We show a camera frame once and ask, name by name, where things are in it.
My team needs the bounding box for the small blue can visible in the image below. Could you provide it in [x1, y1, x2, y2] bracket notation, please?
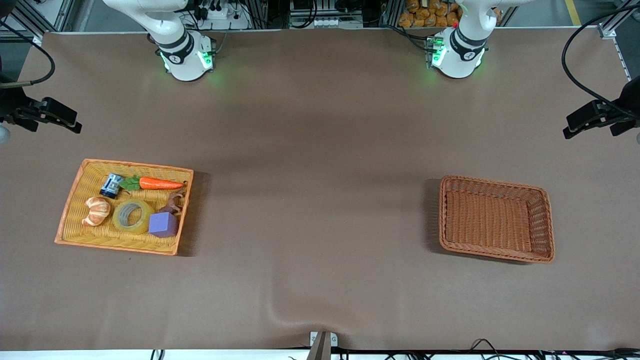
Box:
[99, 173, 124, 200]

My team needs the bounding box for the brown wicker basket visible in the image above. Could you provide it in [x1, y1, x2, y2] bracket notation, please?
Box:
[438, 175, 556, 264]

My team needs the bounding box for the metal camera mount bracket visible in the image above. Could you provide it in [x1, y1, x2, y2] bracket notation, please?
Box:
[306, 331, 339, 360]

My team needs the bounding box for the white power strip with plugs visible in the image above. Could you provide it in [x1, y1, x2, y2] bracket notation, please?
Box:
[195, 0, 252, 31]

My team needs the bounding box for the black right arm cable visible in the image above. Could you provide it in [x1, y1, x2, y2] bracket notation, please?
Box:
[0, 19, 56, 89]

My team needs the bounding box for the yellow wicker tray orange rim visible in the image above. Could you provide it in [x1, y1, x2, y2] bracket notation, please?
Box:
[54, 158, 195, 257]

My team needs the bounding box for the pile of orange bread toys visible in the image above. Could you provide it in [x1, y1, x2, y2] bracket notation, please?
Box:
[398, 0, 502, 29]

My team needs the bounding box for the toy croissant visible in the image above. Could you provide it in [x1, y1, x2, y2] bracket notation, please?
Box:
[81, 196, 112, 227]

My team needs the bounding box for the aluminium frame profile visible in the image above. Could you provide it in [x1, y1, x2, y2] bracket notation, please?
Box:
[0, 0, 76, 41]
[598, 0, 640, 40]

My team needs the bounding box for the orange toy carrot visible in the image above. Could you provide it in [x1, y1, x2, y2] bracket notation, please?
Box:
[119, 175, 185, 192]

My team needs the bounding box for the brown wooden ring toy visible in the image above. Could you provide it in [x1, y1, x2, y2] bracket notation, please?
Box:
[159, 189, 187, 216]

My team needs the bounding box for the yellow packing tape roll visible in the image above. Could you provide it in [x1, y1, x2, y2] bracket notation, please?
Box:
[112, 198, 155, 236]

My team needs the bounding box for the purple cube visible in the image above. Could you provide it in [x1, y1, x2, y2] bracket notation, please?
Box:
[148, 211, 179, 239]

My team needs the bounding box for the black looped floor cable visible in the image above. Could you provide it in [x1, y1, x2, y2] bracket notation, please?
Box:
[465, 338, 507, 360]

